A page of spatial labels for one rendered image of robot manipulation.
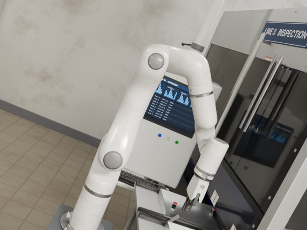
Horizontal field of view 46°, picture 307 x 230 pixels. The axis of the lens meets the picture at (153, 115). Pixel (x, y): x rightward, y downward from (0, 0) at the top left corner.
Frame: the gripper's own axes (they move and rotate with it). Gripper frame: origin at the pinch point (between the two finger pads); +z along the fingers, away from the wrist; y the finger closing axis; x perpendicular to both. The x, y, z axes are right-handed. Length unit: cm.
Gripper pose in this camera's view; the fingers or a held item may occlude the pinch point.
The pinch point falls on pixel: (187, 207)
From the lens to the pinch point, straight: 153.7
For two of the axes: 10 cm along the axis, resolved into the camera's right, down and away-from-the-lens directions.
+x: -9.2, -3.6, -1.8
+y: -0.8, -2.6, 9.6
